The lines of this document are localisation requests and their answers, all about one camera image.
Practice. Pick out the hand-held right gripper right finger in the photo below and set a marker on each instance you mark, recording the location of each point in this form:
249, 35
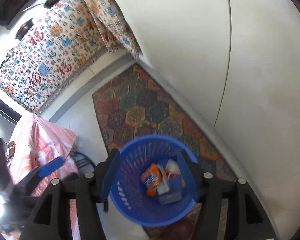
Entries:
190, 175

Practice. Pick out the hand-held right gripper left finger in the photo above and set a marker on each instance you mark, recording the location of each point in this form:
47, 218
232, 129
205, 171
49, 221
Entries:
110, 176

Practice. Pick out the white base cabinets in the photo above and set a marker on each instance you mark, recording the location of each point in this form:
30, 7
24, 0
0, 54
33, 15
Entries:
240, 80

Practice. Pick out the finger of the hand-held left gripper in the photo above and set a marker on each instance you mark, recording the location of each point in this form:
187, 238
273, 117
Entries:
50, 167

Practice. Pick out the silver foil wrapper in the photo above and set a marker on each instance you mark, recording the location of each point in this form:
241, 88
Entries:
11, 145

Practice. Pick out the black clay pot orange lid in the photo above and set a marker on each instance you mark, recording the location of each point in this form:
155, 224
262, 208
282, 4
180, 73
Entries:
23, 30

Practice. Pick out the large printed blanket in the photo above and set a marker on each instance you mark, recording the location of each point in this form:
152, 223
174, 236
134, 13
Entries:
52, 60

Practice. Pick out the orange snack packet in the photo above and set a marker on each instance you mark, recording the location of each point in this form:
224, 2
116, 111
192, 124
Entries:
152, 177

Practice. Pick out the round table striped tablecloth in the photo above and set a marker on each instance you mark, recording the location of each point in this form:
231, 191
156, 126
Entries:
47, 140

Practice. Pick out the red white paper box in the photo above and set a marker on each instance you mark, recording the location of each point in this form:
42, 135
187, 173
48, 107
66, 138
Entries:
173, 167

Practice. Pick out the clear plastic container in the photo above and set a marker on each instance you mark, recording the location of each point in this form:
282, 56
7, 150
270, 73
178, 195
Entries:
173, 192

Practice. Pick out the blue plastic basket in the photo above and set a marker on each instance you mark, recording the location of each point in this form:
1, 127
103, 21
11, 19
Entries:
130, 205

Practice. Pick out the small printed blanket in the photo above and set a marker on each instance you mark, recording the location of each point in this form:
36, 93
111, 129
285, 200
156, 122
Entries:
110, 25

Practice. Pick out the hexagon patterned rug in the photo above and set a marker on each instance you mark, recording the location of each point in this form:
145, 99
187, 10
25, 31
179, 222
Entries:
145, 110

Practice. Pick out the white drink carton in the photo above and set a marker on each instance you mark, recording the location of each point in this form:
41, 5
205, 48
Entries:
163, 187

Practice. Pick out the black metal table frame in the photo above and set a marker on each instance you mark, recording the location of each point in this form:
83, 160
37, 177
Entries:
83, 158

